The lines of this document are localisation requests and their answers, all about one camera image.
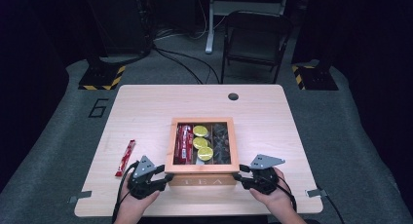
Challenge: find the pile of dark tea bags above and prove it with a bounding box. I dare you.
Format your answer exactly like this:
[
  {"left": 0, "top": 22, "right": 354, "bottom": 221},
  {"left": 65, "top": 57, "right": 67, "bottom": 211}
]
[{"left": 211, "top": 123, "right": 232, "bottom": 165}]

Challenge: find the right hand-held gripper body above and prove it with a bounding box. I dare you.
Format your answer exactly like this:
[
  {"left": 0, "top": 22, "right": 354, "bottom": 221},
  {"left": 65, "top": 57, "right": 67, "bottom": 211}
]
[{"left": 243, "top": 153, "right": 286, "bottom": 196}]

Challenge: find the black floor cable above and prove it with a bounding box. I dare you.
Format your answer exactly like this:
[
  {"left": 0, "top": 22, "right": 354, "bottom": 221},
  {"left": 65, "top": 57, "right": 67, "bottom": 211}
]
[
  {"left": 155, "top": 46, "right": 222, "bottom": 86},
  {"left": 151, "top": 46, "right": 205, "bottom": 86}
]

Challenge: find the grey tape strip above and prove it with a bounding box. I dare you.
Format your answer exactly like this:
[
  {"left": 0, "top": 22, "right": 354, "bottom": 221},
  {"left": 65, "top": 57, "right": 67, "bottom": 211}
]
[
  {"left": 68, "top": 190, "right": 94, "bottom": 205},
  {"left": 306, "top": 188, "right": 328, "bottom": 199}
]

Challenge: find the wooden tea box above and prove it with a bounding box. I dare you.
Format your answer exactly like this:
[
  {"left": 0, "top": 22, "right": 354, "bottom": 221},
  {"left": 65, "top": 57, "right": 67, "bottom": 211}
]
[{"left": 164, "top": 117, "right": 241, "bottom": 187}]

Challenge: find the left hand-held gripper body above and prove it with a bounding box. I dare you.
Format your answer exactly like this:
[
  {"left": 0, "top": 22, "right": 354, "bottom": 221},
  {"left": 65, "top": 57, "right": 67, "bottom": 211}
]
[{"left": 127, "top": 155, "right": 168, "bottom": 201}]

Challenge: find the person's left hand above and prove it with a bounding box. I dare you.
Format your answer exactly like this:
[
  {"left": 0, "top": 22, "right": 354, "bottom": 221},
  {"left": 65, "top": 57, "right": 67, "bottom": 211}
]
[{"left": 114, "top": 172, "right": 162, "bottom": 220}]

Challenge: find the pile of red sticks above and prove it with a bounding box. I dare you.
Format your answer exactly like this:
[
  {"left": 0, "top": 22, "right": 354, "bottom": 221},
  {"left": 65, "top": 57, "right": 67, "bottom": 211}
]
[{"left": 174, "top": 124, "right": 195, "bottom": 166}]

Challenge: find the white floor cable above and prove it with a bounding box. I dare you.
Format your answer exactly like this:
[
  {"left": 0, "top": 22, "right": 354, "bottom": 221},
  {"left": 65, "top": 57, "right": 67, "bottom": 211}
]
[{"left": 154, "top": 13, "right": 228, "bottom": 42}]

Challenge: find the black hazard-striped stand base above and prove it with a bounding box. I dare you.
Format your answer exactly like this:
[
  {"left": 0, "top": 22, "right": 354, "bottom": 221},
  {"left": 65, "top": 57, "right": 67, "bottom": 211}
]
[
  {"left": 77, "top": 56, "right": 127, "bottom": 92},
  {"left": 290, "top": 59, "right": 340, "bottom": 92}
]

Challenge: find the white desk frame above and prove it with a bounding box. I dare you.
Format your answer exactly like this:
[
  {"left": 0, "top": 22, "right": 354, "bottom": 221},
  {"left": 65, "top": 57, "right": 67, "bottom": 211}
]
[{"left": 205, "top": 0, "right": 290, "bottom": 55}]

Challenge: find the left hand-held gripper cable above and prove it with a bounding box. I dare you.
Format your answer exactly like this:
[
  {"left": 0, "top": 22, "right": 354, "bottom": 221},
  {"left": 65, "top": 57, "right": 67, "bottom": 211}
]
[{"left": 111, "top": 161, "right": 140, "bottom": 224}]

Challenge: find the person's right hand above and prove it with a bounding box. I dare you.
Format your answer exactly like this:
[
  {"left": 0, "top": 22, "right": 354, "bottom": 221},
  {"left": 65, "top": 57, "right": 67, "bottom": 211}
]
[{"left": 248, "top": 167, "right": 296, "bottom": 213}]

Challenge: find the black folding chair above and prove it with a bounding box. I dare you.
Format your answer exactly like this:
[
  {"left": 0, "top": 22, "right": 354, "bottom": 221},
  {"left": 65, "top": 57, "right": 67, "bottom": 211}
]
[{"left": 220, "top": 10, "right": 295, "bottom": 86}]

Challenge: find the red stick packet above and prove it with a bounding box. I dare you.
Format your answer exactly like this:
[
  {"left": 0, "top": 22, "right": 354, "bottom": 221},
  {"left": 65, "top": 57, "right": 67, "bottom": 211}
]
[{"left": 114, "top": 138, "right": 136, "bottom": 178}]

